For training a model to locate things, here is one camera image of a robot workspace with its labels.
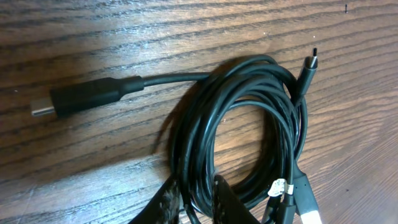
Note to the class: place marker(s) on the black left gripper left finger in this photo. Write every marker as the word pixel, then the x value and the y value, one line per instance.
pixel 164 207

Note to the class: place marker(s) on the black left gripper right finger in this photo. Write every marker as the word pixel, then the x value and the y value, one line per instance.
pixel 227 209

